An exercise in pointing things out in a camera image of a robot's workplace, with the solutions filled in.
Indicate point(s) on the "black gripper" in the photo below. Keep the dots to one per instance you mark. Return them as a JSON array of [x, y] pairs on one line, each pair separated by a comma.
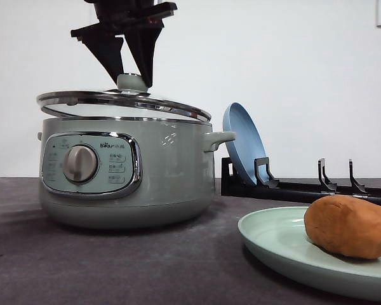
[[141, 22]]

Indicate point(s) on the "glass steamer lid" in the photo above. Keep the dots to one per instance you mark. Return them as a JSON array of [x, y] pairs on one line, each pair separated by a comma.
[[129, 99]]

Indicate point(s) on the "green plate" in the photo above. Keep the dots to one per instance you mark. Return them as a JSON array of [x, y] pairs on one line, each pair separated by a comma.
[[278, 237]]

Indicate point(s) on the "brown potato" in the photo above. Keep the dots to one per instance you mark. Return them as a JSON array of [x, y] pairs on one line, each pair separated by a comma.
[[345, 225]]

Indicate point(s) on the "green electric steamer pot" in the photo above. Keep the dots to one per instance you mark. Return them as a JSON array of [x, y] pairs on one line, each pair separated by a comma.
[[127, 172]]

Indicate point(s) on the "blue plate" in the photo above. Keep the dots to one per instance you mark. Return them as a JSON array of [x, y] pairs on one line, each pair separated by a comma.
[[249, 143]]

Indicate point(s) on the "black plate rack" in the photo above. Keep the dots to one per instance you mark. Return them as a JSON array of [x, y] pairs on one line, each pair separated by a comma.
[[266, 186]]

